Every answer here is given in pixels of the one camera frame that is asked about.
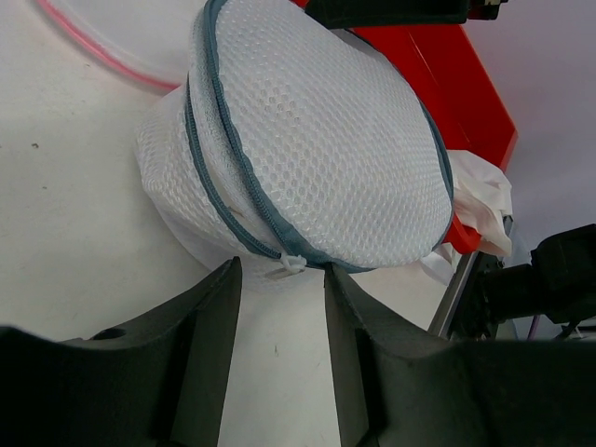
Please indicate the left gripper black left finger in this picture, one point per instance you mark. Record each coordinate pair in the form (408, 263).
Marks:
(159, 379)

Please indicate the white bra in tray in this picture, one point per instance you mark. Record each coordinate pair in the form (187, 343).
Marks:
(482, 200)

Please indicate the aluminium mounting rail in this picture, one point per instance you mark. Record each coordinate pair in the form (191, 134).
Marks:
(460, 315)

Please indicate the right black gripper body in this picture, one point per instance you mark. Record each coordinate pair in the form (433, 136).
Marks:
(371, 13)

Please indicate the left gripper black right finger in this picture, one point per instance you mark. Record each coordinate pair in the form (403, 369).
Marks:
(398, 385)

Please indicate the red plastic tray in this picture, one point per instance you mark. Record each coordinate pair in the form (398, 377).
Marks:
(446, 74)

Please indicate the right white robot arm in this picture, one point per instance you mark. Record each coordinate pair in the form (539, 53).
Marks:
(559, 281)

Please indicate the pink-trimmed white mesh laundry bag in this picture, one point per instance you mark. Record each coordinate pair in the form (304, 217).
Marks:
(145, 40)

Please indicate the grey-trimmed white mesh laundry bag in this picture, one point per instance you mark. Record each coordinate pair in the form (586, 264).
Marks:
(291, 146)

